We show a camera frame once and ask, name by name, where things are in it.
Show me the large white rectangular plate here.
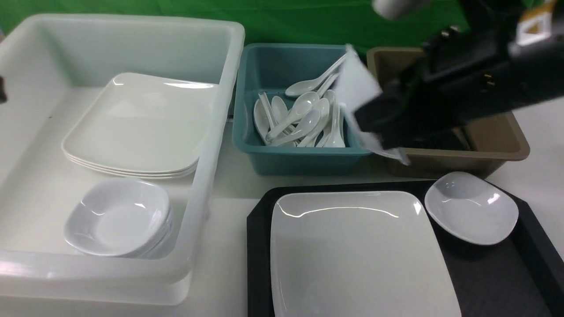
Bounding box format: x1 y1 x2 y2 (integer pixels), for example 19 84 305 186
270 191 461 317

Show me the small white bowl with spoon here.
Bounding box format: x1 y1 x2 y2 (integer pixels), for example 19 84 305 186
424 171 519 246

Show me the white square bowl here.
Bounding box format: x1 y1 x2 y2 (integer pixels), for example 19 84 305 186
335 44 411 165

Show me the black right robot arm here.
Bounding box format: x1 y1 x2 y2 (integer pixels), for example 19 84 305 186
352 0 564 150

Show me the pile of white spoons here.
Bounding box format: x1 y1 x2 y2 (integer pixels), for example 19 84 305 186
252 74 342 147

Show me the white spoon leaning on rim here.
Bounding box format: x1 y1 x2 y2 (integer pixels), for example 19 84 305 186
285 55 346 97

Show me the teal plastic bin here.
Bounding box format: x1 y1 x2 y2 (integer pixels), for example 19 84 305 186
232 43 369 176

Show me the stack of white plates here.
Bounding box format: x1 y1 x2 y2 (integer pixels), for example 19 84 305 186
62 73 219 178

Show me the green backdrop cloth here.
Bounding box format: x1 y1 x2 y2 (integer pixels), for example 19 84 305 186
0 0 467 53

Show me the stack of white bowls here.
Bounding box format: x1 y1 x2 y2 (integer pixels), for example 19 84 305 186
63 178 173 258

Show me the large white plastic tub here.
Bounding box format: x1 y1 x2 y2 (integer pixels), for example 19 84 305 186
1 14 245 306

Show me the brown plastic bin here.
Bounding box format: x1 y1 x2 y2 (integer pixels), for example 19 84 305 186
366 48 530 179

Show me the black serving tray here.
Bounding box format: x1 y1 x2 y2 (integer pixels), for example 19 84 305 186
246 180 564 317

